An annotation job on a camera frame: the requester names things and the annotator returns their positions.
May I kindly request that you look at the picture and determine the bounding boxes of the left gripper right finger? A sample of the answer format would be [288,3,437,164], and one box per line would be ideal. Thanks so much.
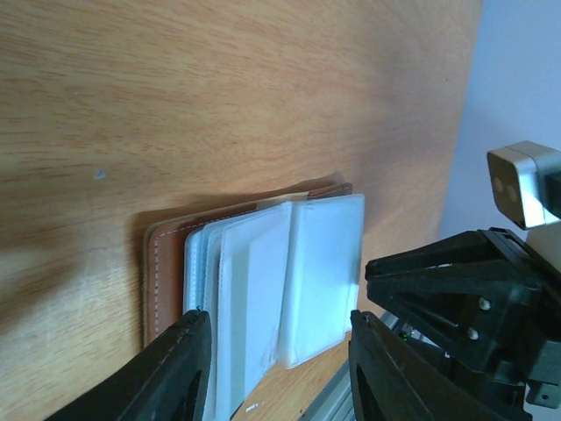
[349,310,532,420]

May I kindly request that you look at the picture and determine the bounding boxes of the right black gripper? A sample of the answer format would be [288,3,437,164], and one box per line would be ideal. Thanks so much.
[366,227,560,408]

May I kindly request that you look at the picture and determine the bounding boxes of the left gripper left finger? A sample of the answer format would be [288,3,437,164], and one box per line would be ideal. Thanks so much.
[49,310,211,420]

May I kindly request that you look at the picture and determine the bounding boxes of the brown leather card holder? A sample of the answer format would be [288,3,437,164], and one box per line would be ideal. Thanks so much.
[143,183,365,420]

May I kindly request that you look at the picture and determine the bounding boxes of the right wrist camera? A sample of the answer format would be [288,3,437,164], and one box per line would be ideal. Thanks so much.
[486,141,560,230]

